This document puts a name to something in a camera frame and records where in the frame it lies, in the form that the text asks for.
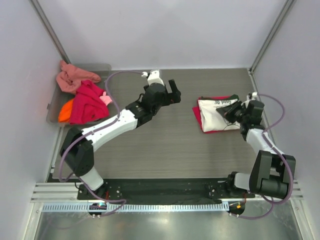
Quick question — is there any grey plastic bin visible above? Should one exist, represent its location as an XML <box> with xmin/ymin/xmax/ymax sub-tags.
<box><xmin>46</xmin><ymin>60</ymin><xmax>112</xmax><ymax>126</ymax></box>

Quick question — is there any salmon pink t shirt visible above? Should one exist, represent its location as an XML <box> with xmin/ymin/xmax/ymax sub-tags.
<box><xmin>56</xmin><ymin>60</ymin><xmax>102</xmax><ymax>95</ymax></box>

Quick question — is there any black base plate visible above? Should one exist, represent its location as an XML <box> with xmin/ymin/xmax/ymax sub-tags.
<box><xmin>76</xmin><ymin>177</ymin><xmax>256</xmax><ymax>201</ymax></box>

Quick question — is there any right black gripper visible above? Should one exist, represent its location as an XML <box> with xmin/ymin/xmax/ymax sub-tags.
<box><xmin>216</xmin><ymin>99</ymin><xmax>249</xmax><ymax>124</ymax></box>

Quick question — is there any slotted cable duct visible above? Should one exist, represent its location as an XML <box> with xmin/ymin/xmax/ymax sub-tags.
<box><xmin>42</xmin><ymin>201</ymin><xmax>229</xmax><ymax>213</ymax></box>

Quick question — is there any right aluminium frame post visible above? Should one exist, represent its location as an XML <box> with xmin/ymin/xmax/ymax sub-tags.
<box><xmin>248</xmin><ymin>0</ymin><xmax>296</xmax><ymax>75</ymax></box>

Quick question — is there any magenta t shirt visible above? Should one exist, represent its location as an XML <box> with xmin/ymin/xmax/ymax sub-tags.
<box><xmin>191</xmin><ymin>96</ymin><xmax>232</xmax><ymax>135</ymax></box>

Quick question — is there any white and green t shirt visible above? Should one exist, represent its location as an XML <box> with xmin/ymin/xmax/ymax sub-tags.
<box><xmin>197</xmin><ymin>94</ymin><xmax>241</xmax><ymax>133</ymax></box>

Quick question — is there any light pink t shirt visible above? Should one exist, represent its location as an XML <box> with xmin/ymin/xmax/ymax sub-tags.
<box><xmin>99</xmin><ymin>91</ymin><xmax>113</xmax><ymax>106</ymax></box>

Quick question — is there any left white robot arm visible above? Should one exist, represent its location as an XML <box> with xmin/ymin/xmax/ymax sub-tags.
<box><xmin>60</xmin><ymin>70</ymin><xmax>181</xmax><ymax>202</ymax></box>

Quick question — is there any aluminium frame post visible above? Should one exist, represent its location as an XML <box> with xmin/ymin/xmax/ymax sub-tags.
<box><xmin>248</xmin><ymin>0</ymin><xmax>296</xmax><ymax>75</ymax></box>
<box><xmin>29</xmin><ymin>0</ymin><xmax>71</xmax><ymax>64</ymax></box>

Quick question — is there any aluminium front rail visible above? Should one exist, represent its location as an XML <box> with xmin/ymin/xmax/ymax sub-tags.
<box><xmin>31</xmin><ymin>181</ymin><xmax>304</xmax><ymax>202</ymax></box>

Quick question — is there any orange t shirt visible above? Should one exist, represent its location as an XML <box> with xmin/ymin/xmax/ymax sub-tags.
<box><xmin>58</xmin><ymin>98</ymin><xmax>74</xmax><ymax>123</ymax></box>

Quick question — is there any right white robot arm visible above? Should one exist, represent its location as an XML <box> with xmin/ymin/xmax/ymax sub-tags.
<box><xmin>217</xmin><ymin>92</ymin><xmax>296</xmax><ymax>204</ymax></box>

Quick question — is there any crimson red t shirt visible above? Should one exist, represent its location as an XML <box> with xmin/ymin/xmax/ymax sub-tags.
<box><xmin>69</xmin><ymin>80</ymin><xmax>109</xmax><ymax>125</ymax></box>

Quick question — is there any left aluminium frame post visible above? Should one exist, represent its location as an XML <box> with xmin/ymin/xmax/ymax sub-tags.
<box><xmin>29</xmin><ymin>0</ymin><xmax>71</xmax><ymax>64</ymax></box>

